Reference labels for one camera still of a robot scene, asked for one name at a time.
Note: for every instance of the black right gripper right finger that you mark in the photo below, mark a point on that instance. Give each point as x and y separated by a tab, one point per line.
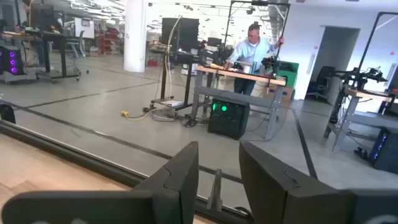
295	202

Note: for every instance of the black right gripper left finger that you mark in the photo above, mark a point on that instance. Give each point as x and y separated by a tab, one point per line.
93	207

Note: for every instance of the black computer tower blue lights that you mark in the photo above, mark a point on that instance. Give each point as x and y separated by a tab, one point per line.
387	152

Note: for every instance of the black computer tower green lights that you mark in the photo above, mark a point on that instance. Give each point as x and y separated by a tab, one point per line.
228	121

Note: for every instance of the cardboard box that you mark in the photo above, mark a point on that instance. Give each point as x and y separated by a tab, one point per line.
286	92

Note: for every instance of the black office chair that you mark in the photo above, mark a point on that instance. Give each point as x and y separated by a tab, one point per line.
321	81

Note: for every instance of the wooden-top workbench with robot arms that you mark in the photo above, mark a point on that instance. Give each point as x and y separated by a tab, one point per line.
367	95

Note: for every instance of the green bin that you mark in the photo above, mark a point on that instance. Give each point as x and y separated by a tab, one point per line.
289	73

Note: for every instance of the wooden-top workbench with grey legs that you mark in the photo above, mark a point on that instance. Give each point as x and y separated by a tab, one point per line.
239	75

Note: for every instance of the person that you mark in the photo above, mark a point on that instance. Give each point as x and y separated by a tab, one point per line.
252	51

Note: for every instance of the grey office chair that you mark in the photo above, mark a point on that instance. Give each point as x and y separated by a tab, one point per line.
76	43

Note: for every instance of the black computer tower purple lights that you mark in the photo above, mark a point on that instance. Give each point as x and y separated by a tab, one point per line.
11	60

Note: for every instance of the black standing desk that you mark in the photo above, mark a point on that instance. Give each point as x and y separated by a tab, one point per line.
53	39

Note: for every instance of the white round pillar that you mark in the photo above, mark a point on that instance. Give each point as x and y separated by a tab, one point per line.
135	34

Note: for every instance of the black monitor on rolling stand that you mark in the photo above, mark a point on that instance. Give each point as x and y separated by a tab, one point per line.
183	32

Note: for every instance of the black overhead gantry frame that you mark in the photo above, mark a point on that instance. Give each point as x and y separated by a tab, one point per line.
228	21

